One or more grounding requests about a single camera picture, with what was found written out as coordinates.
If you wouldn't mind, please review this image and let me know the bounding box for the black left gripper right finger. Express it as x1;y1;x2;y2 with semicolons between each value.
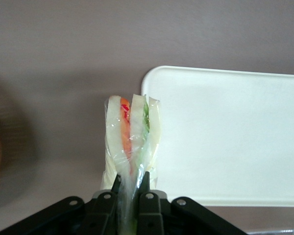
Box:
136;171;168;235

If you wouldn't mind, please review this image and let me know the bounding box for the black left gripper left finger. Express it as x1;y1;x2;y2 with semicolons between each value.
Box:
83;173;122;235

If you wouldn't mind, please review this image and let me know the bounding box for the clear acrylic can holder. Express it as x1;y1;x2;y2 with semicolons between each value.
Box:
247;228;294;235

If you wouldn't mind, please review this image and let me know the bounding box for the plastic sandwich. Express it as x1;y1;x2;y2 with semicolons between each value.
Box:
101;94;164;235

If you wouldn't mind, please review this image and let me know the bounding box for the cream plastic tray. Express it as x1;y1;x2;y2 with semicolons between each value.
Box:
141;65;294;208

